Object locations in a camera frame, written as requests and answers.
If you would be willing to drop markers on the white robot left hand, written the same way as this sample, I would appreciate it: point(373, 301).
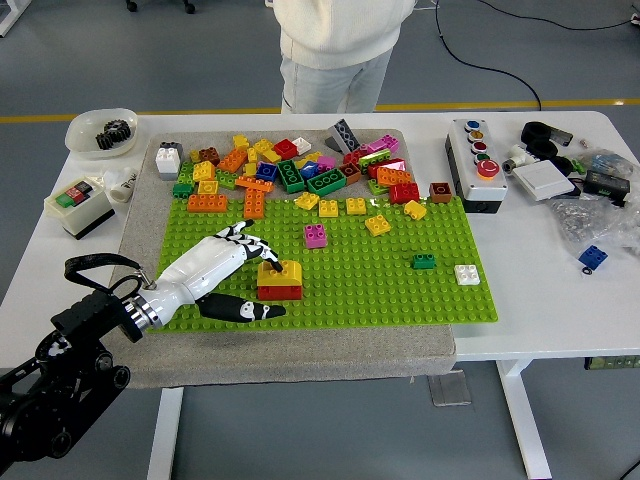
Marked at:
point(205, 262)

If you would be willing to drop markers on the yellow curved brick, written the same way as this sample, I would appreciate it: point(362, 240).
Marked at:
point(290, 274)

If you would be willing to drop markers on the magenta square brick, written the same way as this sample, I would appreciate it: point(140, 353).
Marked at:
point(315, 236)

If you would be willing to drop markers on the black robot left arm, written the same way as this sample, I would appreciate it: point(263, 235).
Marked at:
point(90, 317)

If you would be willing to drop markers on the yellow square brick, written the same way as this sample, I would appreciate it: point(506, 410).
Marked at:
point(377, 224)
point(241, 142)
point(262, 146)
point(307, 199)
point(204, 171)
point(328, 207)
point(415, 209)
point(355, 205)
point(209, 186)
point(272, 156)

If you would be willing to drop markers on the red stepped brick stack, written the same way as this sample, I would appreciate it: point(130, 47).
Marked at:
point(280, 293)

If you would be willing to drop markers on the green square brick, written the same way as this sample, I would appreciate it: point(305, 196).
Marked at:
point(377, 186)
point(226, 179)

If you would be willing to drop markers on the orange flat long brick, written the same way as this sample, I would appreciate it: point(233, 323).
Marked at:
point(255, 183)

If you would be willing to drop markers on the yellow narrow brick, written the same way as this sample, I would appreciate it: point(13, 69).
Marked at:
point(252, 155)
point(250, 169)

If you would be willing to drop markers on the brown square brick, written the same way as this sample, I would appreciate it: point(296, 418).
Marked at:
point(209, 155)
point(440, 191)

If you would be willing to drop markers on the white and grey brick stack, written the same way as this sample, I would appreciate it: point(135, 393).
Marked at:
point(168, 161)

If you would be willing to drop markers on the blue square brick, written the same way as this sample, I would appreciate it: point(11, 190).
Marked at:
point(593, 256)
point(309, 170)
point(267, 172)

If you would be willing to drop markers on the green long upturned brick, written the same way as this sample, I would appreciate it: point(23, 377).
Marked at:
point(291, 175)
point(326, 181)

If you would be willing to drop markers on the yellow flat brick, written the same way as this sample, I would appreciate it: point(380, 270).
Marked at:
point(300, 163)

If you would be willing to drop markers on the red square brick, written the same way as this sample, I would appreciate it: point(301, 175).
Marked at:
point(353, 159)
point(286, 148)

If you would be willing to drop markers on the white square brick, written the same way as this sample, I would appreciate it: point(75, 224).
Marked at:
point(466, 274)
point(303, 145)

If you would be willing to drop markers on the pink square brick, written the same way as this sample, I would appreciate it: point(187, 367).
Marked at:
point(327, 161)

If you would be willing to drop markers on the brown upturned brick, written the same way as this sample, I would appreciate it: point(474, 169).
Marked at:
point(350, 172)

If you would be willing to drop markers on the grey long brick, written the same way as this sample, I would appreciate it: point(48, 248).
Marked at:
point(345, 134)

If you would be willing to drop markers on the lime green long brick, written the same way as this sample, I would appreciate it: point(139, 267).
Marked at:
point(375, 159)

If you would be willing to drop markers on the red rounded brick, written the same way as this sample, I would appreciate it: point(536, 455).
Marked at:
point(404, 192)

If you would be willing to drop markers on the red glossy sloped brick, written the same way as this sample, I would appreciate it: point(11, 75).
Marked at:
point(392, 164)

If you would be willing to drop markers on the pink long brick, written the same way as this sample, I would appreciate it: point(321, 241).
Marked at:
point(386, 143)

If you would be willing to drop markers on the small dark green brick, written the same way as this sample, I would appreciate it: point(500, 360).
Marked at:
point(423, 260)

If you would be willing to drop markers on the grey-brown mat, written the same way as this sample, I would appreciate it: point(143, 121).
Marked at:
point(275, 355)

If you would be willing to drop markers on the black metal gear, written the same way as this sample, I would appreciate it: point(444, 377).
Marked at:
point(106, 140)
point(121, 130)

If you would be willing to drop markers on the green studded baseplate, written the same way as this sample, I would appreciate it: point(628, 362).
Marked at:
point(360, 295)

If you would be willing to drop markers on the white table leg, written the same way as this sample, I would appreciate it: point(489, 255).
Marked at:
point(525, 425)
point(165, 435)

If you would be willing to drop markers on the white plastic bowl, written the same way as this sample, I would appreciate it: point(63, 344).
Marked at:
point(82, 132)

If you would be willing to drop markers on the person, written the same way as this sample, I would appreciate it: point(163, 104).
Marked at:
point(340, 35)

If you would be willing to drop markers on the black chair base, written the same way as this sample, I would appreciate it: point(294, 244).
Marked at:
point(132, 5)

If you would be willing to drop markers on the grey floor plate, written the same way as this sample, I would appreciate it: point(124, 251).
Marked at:
point(450, 390)

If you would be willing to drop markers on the white push-button control box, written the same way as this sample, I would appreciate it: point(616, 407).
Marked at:
point(487, 186)

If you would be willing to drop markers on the white pipe fitting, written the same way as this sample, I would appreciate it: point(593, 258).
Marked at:
point(520, 156)

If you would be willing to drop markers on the black clamp with metal plate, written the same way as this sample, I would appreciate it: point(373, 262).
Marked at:
point(537, 131)

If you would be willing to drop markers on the clear bag of screws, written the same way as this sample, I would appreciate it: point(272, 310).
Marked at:
point(590, 220)

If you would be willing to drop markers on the green plastic clip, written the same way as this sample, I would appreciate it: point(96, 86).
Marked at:
point(580, 164)

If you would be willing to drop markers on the black power adapter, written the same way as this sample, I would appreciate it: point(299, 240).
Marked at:
point(606, 184)

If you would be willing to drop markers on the clear bag of blue parts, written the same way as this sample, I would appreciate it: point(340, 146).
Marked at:
point(607, 161)

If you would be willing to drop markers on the table height control panel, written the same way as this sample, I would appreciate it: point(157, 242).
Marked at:
point(612, 363)

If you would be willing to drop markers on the white switch box green red buttons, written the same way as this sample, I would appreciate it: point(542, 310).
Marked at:
point(80, 212)

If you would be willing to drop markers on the white furniture frame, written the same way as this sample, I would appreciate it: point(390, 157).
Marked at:
point(7, 22)

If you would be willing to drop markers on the white wall switch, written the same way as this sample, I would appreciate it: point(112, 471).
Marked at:
point(543, 181)

